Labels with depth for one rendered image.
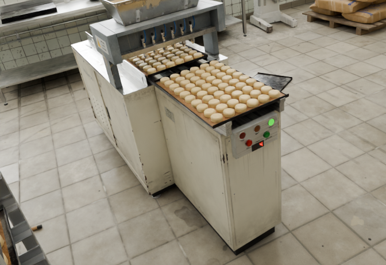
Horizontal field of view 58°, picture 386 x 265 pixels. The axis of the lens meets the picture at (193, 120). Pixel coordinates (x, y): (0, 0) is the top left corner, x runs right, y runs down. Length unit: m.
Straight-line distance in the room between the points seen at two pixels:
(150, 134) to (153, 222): 0.57
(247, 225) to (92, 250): 0.97
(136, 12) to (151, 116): 0.60
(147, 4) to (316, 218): 1.57
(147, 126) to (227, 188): 0.70
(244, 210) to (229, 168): 0.31
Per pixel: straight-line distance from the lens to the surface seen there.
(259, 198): 1.86
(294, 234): 2.19
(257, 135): 1.57
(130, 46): 2.01
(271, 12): 5.70
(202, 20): 2.19
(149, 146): 2.19
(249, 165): 1.68
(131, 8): 1.94
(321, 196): 2.42
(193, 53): 2.17
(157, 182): 2.36
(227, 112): 1.47
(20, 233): 1.00
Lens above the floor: 1.66
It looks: 31 degrees down
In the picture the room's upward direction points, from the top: 9 degrees counter-clockwise
